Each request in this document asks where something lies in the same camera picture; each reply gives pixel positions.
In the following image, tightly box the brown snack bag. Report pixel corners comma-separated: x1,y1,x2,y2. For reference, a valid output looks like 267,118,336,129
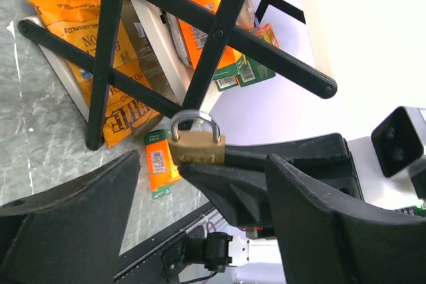
121,0,176,102

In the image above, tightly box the green box left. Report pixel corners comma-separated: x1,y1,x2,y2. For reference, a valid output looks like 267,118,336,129
213,56,276,92

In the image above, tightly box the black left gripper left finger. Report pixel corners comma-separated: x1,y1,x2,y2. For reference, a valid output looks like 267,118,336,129
1,150,140,283

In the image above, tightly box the Sponge Daddy sponge pack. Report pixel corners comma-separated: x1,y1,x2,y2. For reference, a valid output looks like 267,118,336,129
144,129,182,199

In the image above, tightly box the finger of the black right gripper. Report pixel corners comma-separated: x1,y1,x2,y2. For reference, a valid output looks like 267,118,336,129
179,164,273,227

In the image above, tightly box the cream folding shelf rack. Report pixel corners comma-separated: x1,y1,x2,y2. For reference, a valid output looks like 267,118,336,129
18,0,337,150

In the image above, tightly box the medium brass padlock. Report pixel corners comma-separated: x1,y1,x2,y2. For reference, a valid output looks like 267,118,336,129
167,109,226,166

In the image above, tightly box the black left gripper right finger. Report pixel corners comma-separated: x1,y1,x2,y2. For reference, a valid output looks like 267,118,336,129
265,154,425,283

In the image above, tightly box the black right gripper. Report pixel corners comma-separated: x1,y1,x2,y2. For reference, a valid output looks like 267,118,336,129
225,133,364,201

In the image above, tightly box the orange nut bag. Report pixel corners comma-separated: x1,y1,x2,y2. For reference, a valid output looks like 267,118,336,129
19,0,175,150

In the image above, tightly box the orange box on shelf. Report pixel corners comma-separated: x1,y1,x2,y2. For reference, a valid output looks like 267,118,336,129
253,23,280,48

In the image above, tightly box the orange chip bag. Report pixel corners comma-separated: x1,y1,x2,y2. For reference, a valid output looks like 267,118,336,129
162,0,255,80

